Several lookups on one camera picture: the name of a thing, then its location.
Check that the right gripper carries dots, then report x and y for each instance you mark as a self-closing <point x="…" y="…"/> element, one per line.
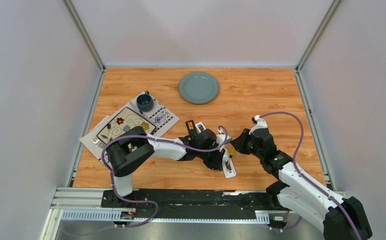
<point x="239" y="143"/>

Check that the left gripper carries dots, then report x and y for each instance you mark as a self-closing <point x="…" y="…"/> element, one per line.
<point x="216" y="163"/>

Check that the yellow handled screwdriver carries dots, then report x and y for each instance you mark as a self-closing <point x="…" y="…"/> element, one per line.
<point x="232" y="152"/>

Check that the white remote with batteries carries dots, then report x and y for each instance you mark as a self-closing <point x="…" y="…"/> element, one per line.
<point x="228" y="166"/>

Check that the white remote with QR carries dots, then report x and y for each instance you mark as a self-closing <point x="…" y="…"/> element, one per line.
<point x="200" y="127"/>

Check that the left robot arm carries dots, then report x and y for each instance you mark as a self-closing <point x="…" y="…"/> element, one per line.
<point x="126" y="153"/>

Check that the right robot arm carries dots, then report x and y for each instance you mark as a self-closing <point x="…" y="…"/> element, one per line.
<point x="336" y="216"/>

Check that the black remote control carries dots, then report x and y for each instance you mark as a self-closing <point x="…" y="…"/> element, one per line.
<point x="191" y="128"/>

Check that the grey-green round plate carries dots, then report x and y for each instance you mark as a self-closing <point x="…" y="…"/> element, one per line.
<point x="198" y="87"/>

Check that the patterned paper placemat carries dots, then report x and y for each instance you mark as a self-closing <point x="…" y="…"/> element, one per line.
<point x="155" y="122"/>

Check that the dark blue cup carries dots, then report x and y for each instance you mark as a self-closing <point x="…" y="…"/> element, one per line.
<point x="145" y="102"/>

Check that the floral square plate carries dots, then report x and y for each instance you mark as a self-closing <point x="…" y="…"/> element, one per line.
<point x="122" y="122"/>

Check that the metal fork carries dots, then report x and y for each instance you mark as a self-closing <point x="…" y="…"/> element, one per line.
<point x="98" y="142"/>

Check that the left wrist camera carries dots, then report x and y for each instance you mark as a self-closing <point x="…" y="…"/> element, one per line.
<point x="223" y="138"/>

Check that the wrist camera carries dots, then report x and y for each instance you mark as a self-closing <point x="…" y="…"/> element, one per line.
<point x="258" y="123"/>
<point x="223" y="138"/>

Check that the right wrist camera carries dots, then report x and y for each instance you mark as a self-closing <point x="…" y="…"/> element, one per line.
<point x="258" y="123"/>

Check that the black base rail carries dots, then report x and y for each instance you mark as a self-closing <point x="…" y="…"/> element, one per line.
<point x="192" y="204"/>

